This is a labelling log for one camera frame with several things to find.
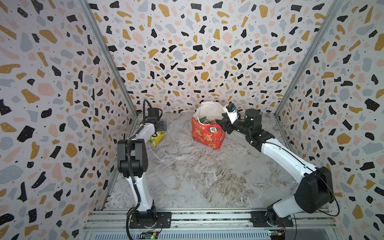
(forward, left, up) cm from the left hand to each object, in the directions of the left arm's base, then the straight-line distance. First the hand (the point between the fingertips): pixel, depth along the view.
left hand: (157, 125), depth 100 cm
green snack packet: (+3, -32, +1) cm, 32 cm away
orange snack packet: (-13, -36, +16) cm, 42 cm away
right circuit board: (-60, -65, -12) cm, 90 cm away
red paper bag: (-12, -32, +10) cm, 35 cm away
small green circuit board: (-59, -4, -11) cm, 61 cm away
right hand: (-12, -40, +20) cm, 46 cm away
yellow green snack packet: (-8, +2, -7) cm, 11 cm away
